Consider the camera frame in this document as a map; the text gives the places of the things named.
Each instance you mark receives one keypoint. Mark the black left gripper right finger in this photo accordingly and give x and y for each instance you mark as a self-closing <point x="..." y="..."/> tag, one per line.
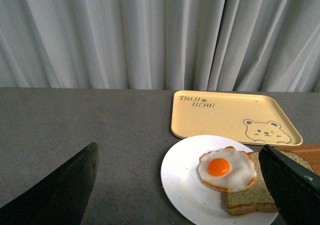
<point x="294" y="188"/>

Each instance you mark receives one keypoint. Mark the grey curtain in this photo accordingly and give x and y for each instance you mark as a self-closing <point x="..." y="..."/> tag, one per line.
<point x="204" y="45"/>

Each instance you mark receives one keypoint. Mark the brown wooden tray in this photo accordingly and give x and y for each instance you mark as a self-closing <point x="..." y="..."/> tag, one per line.
<point x="309" y="152"/>

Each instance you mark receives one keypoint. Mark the bottom bread slice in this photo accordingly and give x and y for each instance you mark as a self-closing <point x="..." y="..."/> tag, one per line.
<point x="257" y="198"/>

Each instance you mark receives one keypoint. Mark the white round plate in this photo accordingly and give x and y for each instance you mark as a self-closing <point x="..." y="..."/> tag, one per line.
<point x="197" y="202"/>

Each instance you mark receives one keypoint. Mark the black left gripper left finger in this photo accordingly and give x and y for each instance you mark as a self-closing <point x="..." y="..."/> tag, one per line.
<point x="61" y="197"/>

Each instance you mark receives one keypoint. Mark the yellow bear tray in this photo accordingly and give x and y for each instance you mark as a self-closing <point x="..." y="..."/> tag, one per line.
<point x="246" y="118"/>

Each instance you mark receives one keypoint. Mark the fried egg toy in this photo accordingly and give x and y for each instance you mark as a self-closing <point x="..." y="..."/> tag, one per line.
<point x="227" y="170"/>

